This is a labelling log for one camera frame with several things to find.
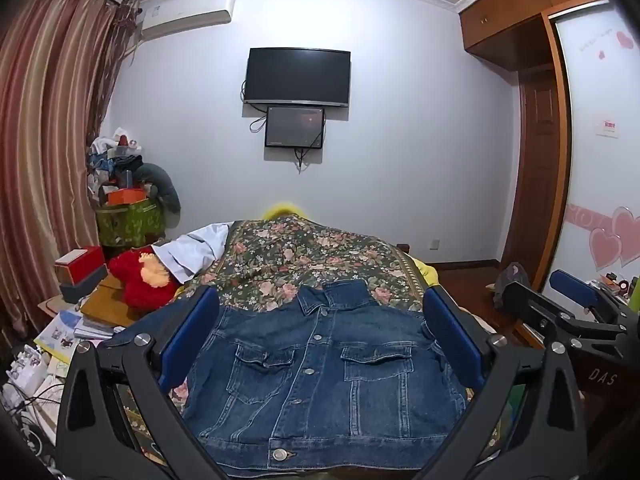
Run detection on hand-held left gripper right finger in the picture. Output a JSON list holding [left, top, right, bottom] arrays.
[[422, 287, 588, 480]]

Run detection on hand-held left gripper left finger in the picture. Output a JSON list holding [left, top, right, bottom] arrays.
[[54, 286, 236, 480]]

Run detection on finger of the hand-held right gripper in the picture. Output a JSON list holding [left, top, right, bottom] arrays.
[[549, 269, 632, 328], [502, 280, 626, 356]]

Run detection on blue denim jacket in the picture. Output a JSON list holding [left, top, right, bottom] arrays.
[[102, 280, 473, 478]]

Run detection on pile of clothes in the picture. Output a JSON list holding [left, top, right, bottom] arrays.
[[86, 127, 146, 202]]

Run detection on grey plastic bag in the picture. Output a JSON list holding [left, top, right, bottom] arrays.
[[492, 261, 526, 311]]

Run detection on red plush toy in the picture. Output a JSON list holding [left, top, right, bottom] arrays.
[[107, 246, 183, 309]]

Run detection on white shirt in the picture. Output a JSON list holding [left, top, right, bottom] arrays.
[[152, 223, 236, 283]]

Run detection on stack of books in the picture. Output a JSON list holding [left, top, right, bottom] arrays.
[[74, 316, 127, 342]]

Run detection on wooden door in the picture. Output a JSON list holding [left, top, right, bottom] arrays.
[[500, 65, 565, 281]]

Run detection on dark grey box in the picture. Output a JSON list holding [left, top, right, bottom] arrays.
[[59, 265, 110, 305]]

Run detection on wardrobe door with hearts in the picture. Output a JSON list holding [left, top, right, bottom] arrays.
[[542, 0, 640, 311]]

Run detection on green patterned storage box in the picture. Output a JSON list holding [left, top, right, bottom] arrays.
[[95, 199, 166, 248]]

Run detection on red box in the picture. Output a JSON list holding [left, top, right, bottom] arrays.
[[54, 246, 107, 285]]

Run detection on floral bedspread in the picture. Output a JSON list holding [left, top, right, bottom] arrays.
[[115, 214, 503, 480]]

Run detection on orange box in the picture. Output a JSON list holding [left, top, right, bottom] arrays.
[[106, 187, 151, 207]]

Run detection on white photo box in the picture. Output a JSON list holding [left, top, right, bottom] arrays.
[[4, 345, 68, 411]]

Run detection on small black monitor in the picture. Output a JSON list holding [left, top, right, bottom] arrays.
[[264, 106, 327, 149]]

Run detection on striped curtain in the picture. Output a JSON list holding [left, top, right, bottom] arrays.
[[0, 0, 141, 341]]

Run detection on wooden overhead cabinet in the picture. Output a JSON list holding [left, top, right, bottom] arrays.
[[459, 0, 608, 68]]

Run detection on white air conditioner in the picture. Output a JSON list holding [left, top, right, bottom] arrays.
[[137, 0, 237, 41]]

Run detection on tangled cables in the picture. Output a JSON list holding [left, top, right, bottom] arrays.
[[0, 392, 68, 461]]

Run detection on black wall television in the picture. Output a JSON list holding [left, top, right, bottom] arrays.
[[244, 47, 352, 109]]

